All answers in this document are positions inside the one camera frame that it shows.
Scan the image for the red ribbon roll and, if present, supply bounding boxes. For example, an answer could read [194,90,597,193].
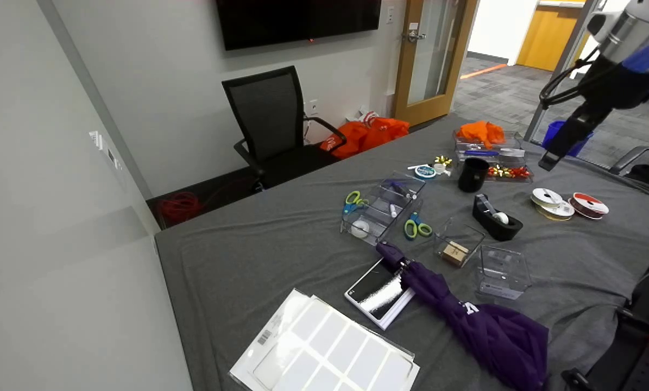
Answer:
[568,192,610,220]

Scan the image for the white ribbon roll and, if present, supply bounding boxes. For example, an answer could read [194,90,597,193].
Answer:
[530,187,564,209]

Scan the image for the gold ribbon roll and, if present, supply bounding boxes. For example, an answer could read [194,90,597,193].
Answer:
[534,200,576,222]

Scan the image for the blue bin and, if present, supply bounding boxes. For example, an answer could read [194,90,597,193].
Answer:
[541,120,594,157]

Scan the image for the clear plastic organizer tray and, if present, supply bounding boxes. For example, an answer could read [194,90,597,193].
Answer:
[453,130,533,183]

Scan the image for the heap of red gold bows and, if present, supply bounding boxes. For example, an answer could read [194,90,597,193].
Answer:
[487,165,532,180]

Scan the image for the orange cloth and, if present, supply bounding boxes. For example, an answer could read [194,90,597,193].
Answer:
[455,120,506,149]

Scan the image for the black cup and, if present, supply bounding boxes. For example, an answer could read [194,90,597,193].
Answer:
[457,157,490,193]

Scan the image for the black tape dispenser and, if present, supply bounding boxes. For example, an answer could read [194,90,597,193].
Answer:
[471,193,524,242]

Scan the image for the wooden door with glass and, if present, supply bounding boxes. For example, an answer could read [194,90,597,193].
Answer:
[392,0,480,127]

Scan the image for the clear plastic box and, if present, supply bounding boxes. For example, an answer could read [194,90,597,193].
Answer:
[434,217,487,269]
[476,245,533,300]

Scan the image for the small wooden block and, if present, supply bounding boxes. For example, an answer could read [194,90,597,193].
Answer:
[442,241,470,267]

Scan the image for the blue item in organizer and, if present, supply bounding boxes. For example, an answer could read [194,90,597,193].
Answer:
[388,181,418,200]

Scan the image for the green and blue scissors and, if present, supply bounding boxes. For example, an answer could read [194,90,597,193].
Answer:
[403,212,433,241]
[342,190,370,217]

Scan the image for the heap of orange bags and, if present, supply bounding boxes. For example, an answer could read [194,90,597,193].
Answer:
[319,116,411,160]

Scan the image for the clear divided organizer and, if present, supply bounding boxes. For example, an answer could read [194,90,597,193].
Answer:
[340,172,427,247]

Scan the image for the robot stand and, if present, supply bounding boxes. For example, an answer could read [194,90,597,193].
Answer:
[561,239,649,391]

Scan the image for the purple folded umbrella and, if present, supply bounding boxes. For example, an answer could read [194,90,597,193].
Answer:
[375,241,551,391]

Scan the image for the black and white notebook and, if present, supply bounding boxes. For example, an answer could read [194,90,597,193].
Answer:
[344,257,417,331]

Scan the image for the black mesh office chair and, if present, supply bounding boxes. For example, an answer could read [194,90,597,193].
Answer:
[221,66,348,192]

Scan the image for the grey table cloth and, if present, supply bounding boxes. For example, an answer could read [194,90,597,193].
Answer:
[154,112,649,391]

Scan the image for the stack of white label sheets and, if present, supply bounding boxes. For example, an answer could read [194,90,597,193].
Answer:
[229,288,421,391]

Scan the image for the wall-mounted black screen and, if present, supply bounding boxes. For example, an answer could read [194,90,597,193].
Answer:
[216,0,382,52]

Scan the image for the coil of red cable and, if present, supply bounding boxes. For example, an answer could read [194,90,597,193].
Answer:
[157,191,204,224]

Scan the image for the white wall control panel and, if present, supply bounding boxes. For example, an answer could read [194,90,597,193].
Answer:
[89,130,123,171]

